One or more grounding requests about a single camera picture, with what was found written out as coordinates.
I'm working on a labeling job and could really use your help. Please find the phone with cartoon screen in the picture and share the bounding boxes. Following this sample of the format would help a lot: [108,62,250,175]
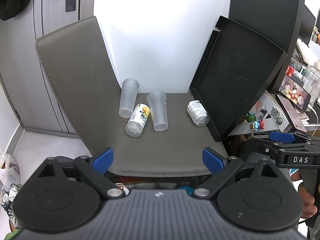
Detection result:
[276,74,311,113]

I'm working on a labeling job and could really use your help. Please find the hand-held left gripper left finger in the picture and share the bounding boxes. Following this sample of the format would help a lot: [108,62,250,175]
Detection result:
[37,147,125,200]

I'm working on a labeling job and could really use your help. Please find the yellow label plastic bottle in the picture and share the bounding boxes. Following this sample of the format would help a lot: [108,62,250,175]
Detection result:
[125,103,151,137]

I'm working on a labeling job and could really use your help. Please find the clear glass jar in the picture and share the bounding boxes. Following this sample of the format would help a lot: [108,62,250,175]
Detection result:
[303,65,320,105]

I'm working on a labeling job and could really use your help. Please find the black tray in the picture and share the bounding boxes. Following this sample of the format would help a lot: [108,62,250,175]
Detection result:
[189,15,288,142]

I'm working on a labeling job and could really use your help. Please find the grey leather chair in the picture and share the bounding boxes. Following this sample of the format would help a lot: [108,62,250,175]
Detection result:
[35,15,229,180]

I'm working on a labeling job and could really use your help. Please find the colourful toy figure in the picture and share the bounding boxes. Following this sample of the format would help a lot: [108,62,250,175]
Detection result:
[251,120,265,132]

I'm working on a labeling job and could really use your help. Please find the black desk panel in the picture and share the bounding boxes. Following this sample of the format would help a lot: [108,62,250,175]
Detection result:
[229,0,317,93]

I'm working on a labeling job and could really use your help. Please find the grey door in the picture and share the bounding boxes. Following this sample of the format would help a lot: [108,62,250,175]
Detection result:
[0,0,97,133]

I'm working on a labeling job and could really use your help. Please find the silver metal box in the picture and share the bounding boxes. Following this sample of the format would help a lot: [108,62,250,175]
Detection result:
[229,90,292,137]

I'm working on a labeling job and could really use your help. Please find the person's right hand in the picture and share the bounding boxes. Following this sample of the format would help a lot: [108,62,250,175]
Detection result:
[291,171,316,219]

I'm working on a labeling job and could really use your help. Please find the white sneakers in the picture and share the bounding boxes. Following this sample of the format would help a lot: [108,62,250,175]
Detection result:
[1,184,23,230]

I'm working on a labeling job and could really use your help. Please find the white label plastic bottle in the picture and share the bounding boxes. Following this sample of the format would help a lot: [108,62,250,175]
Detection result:
[187,100,210,127]

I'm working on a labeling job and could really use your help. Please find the translucent plastic cup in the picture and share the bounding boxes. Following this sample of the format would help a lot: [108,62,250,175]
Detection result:
[146,91,169,132]
[118,78,139,119]

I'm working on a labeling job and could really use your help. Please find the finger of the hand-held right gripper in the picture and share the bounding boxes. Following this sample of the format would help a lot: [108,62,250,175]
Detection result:
[269,131,320,145]
[247,139,320,165]

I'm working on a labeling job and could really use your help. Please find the brown leather case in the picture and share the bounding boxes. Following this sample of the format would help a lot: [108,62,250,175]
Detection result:
[276,94,308,133]

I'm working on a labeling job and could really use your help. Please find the white box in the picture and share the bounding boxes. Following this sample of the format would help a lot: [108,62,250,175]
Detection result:
[296,39,320,64]

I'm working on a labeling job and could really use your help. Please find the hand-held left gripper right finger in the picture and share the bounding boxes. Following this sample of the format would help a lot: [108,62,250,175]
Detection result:
[194,147,283,200]

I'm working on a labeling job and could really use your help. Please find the white plastic bag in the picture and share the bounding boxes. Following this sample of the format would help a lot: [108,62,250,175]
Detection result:
[0,148,21,188]

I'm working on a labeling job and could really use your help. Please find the white cable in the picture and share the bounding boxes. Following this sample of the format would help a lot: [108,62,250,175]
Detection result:
[306,104,320,137]

